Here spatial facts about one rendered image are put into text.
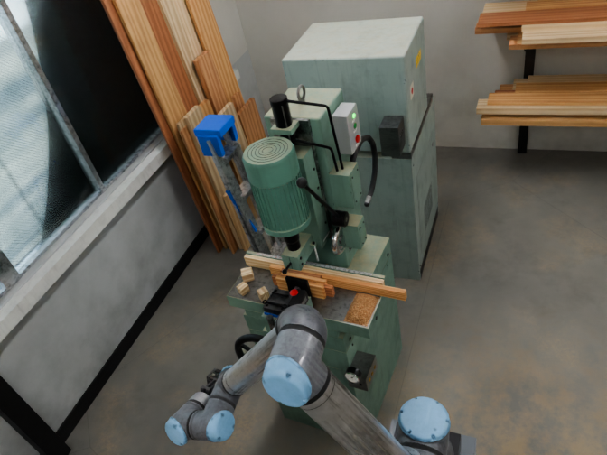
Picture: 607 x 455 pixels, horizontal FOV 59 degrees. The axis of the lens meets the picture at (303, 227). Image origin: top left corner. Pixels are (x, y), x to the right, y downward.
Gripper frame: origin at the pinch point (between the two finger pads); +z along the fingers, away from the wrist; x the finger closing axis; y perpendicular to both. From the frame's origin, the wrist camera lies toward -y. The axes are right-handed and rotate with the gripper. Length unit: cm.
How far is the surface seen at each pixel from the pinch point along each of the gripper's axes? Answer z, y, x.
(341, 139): 42, 80, -25
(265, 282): 28.4, 23.4, 3.2
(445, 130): 280, 34, -12
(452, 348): 109, -43, -58
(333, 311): 21.7, 21.0, -29.6
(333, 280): 31.4, 28.4, -25.6
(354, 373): 19.8, -2.3, -38.5
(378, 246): 69, 27, -31
